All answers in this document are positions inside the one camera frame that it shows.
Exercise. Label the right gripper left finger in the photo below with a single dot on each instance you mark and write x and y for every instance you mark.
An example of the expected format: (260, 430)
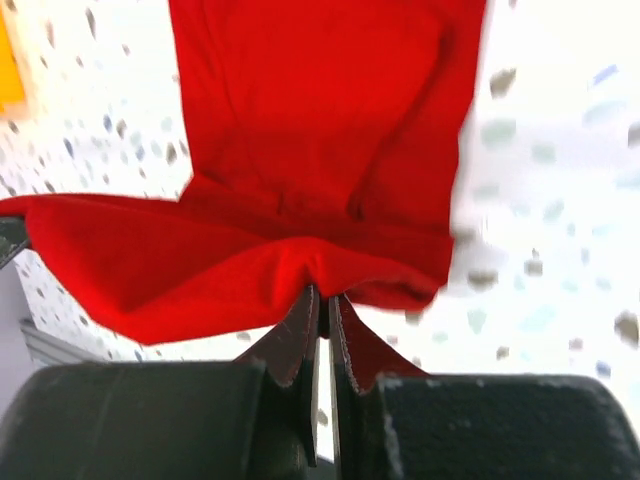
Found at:
(286, 435)

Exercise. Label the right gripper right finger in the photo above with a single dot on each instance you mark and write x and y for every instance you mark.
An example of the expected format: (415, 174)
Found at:
(359, 358)

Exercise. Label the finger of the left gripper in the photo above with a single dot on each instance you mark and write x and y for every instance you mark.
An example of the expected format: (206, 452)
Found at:
(14, 238)

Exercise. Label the red t shirt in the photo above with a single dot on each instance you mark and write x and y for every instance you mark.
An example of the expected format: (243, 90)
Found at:
(324, 143)

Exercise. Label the yellow plastic bin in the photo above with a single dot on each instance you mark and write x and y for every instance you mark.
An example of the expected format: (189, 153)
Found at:
(13, 96)

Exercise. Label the aluminium frame rail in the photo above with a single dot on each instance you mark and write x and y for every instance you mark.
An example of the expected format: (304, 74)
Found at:
(47, 350)

